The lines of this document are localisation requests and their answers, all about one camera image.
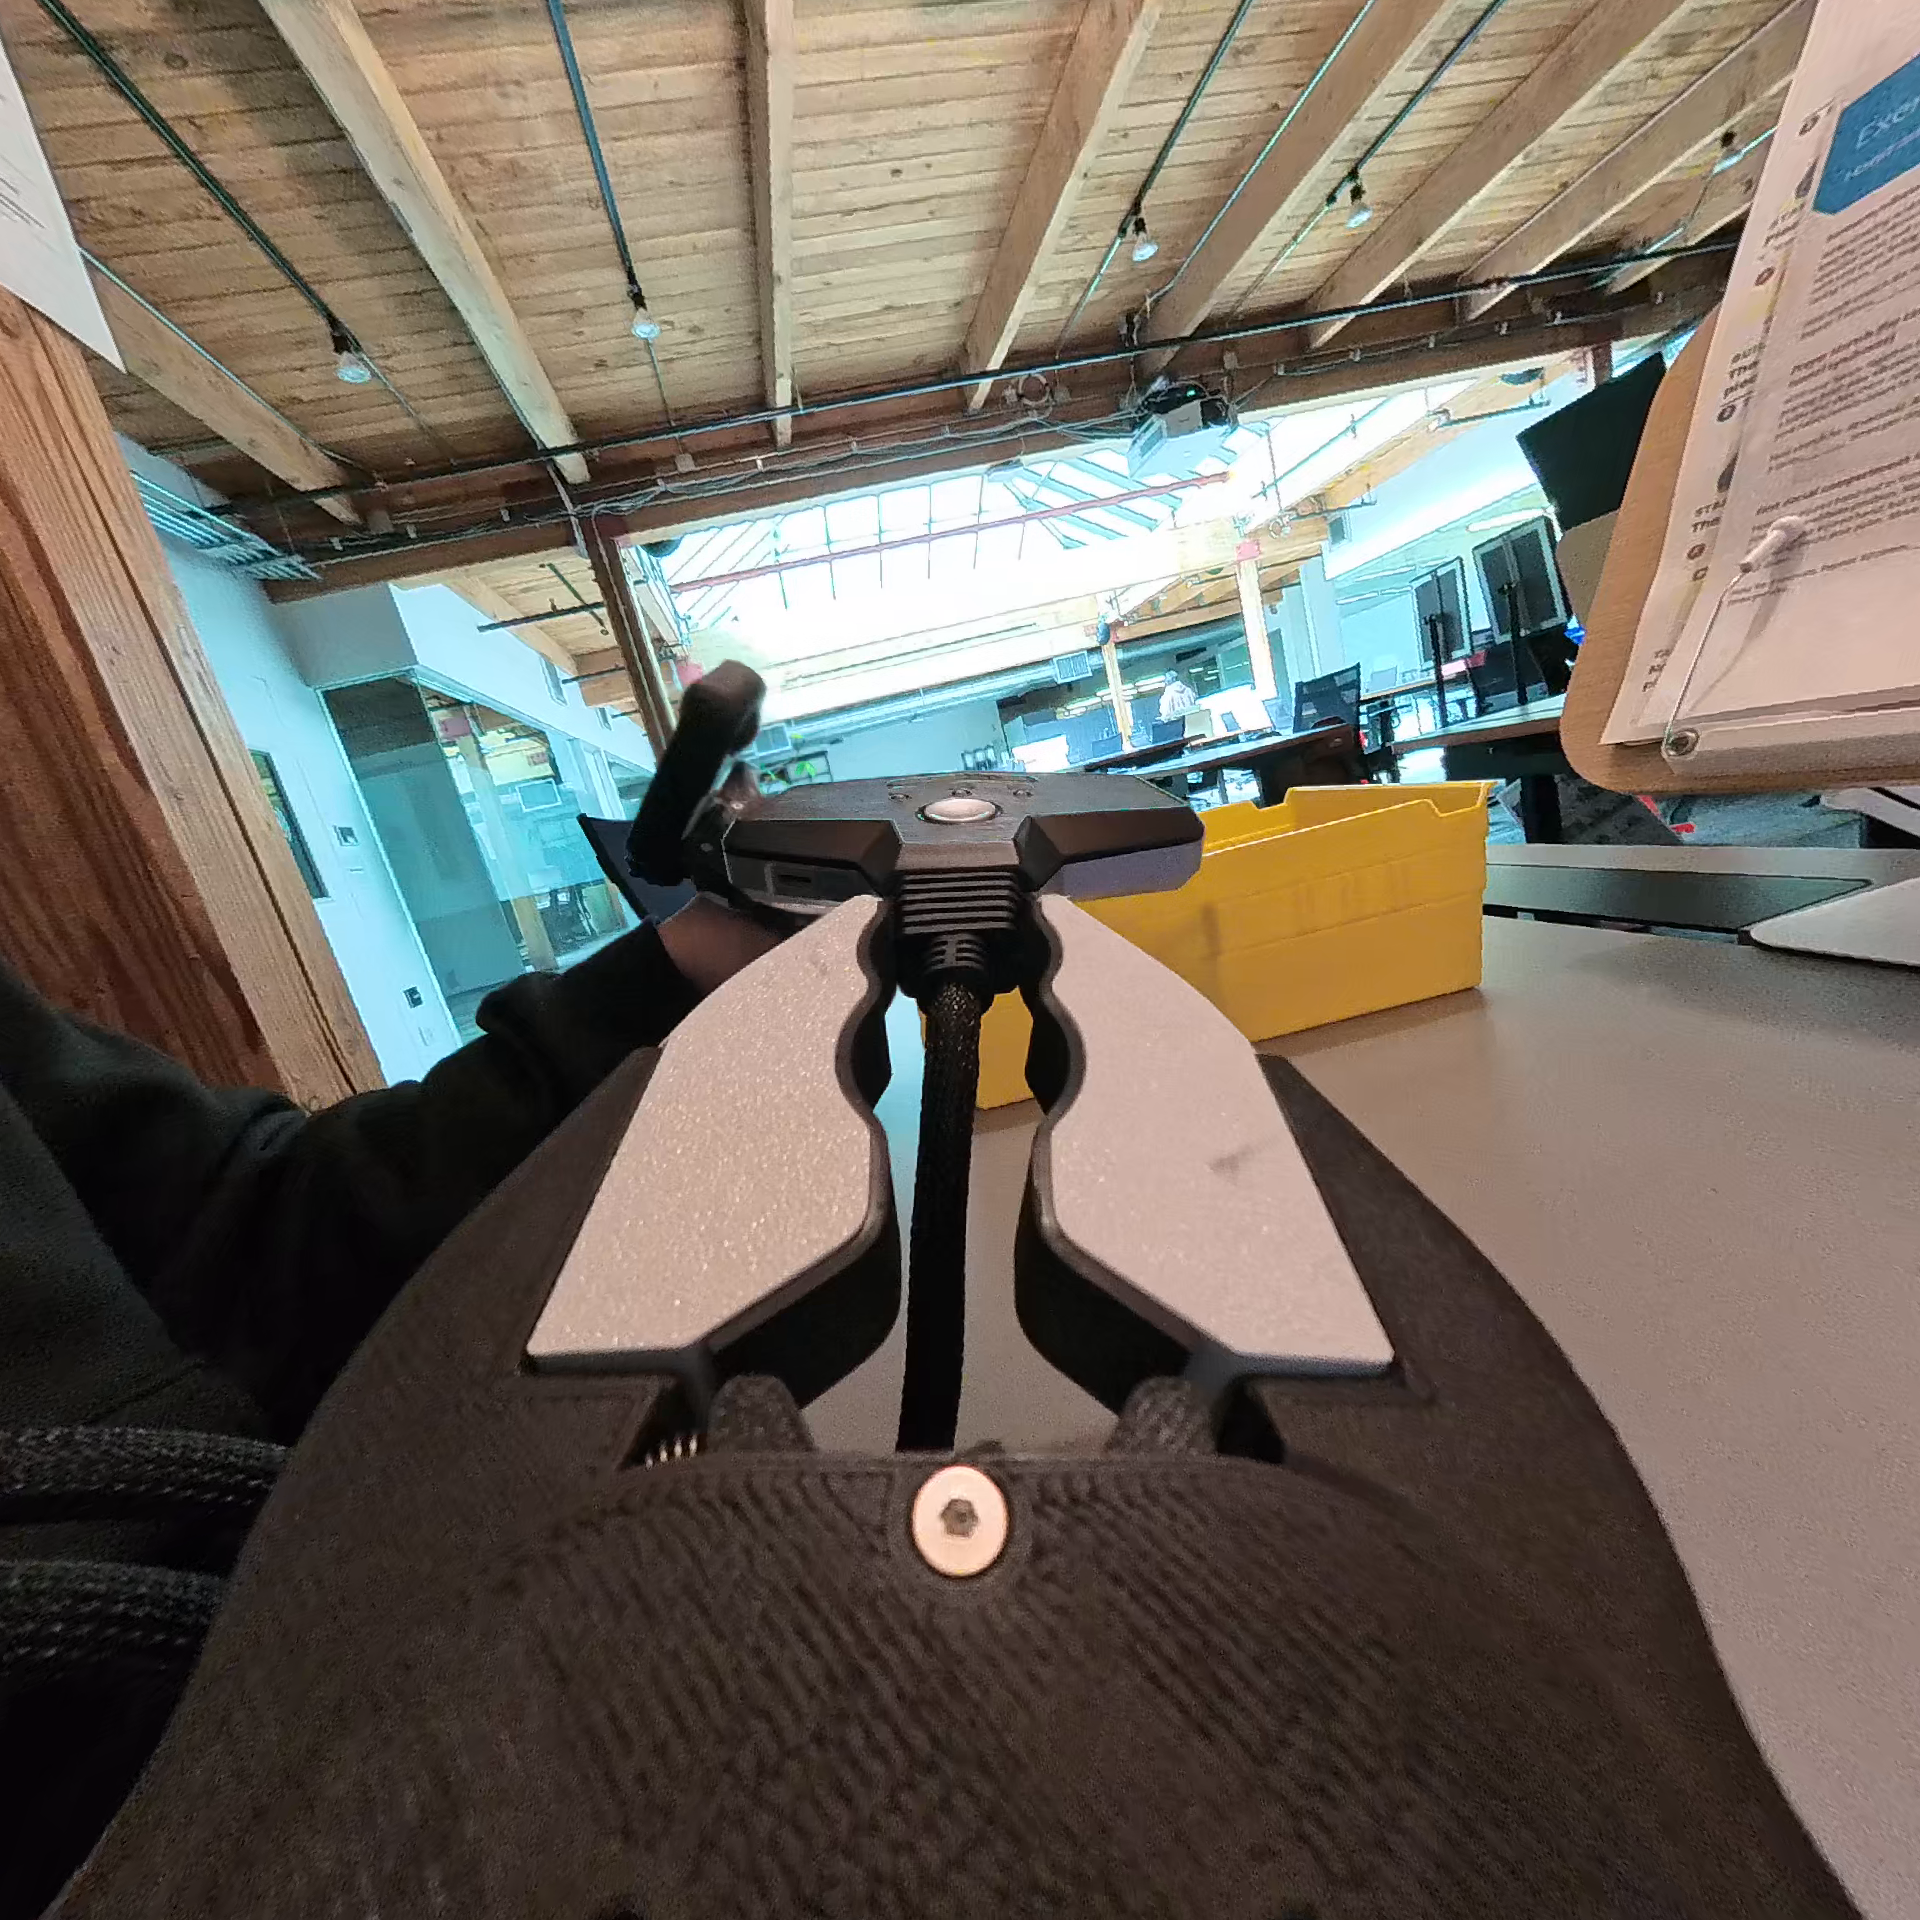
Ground wooden document stand white base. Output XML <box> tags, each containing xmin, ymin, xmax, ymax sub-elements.
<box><xmin>1560</xmin><ymin>0</ymin><xmax>1920</xmax><ymax>968</ymax></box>

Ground grey desk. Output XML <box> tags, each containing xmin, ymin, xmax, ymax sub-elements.
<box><xmin>839</xmin><ymin>839</ymin><xmax>1920</xmax><ymax>1877</ymax></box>

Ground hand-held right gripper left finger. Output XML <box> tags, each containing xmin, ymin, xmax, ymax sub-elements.
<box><xmin>527</xmin><ymin>894</ymin><xmax>905</xmax><ymax>1402</ymax></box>

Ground person's torso black hoodie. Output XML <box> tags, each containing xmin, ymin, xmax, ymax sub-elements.
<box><xmin>0</xmin><ymin>960</ymin><xmax>319</xmax><ymax>1920</ymax></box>

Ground black tilted panel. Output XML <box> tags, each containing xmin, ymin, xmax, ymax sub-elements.
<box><xmin>1515</xmin><ymin>351</ymin><xmax>1671</xmax><ymax>522</ymax></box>

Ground white paper sheet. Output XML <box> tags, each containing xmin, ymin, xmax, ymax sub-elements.
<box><xmin>0</xmin><ymin>37</ymin><xmax>127</xmax><ymax>368</ymax></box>

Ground wooden table black legs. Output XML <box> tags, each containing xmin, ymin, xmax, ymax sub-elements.
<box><xmin>1079</xmin><ymin>727</ymin><xmax>1367</xmax><ymax>805</ymax></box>
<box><xmin>1387</xmin><ymin>696</ymin><xmax>1569</xmax><ymax>834</ymax></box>

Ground person's left forearm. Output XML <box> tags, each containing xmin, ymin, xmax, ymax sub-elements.
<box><xmin>294</xmin><ymin>890</ymin><xmax>798</xmax><ymax>1441</ymax></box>

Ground wooden door frame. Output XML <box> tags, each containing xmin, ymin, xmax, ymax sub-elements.
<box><xmin>0</xmin><ymin>286</ymin><xmax>386</xmax><ymax>1112</ymax></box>

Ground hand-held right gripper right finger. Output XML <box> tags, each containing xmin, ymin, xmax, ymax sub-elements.
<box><xmin>1017</xmin><ymin>895</ymin><xmax>1401</xmax><ymax>1408</ymax></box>

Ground ceiling projector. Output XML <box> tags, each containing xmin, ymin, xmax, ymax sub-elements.
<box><xmin>1125</xmin><ymin>381</ymin><xmax>1240</xmax><ymax>481</ymax></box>

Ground yellow bin with divider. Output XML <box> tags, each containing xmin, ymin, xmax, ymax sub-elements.
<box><xmin>920</xmin><ymin>779</ymin><xmax>1496</xmax><ymax>1114</ymax></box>

